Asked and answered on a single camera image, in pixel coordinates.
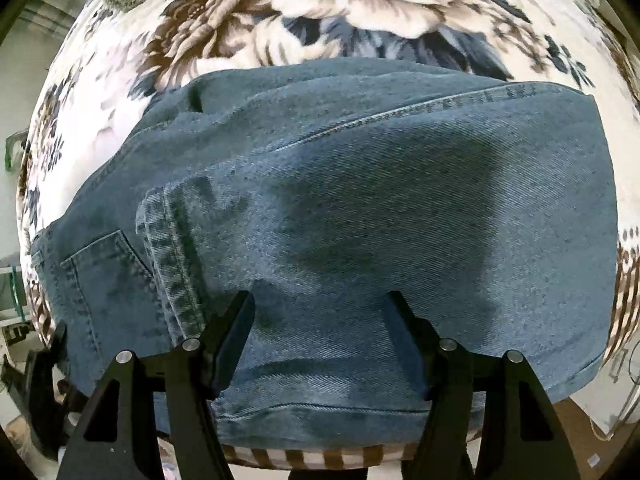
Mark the brown cardboard box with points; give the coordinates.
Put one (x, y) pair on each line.
(580, 425)

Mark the blue denim pants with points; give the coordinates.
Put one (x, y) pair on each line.
(380, 200)

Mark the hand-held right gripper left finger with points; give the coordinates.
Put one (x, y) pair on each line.
(234, 346)

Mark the floral printed blanket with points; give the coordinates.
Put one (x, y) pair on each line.
(360, 5)

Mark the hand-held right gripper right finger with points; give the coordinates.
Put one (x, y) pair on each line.
(401, 346)

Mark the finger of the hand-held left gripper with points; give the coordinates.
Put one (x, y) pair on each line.
(46, 385)

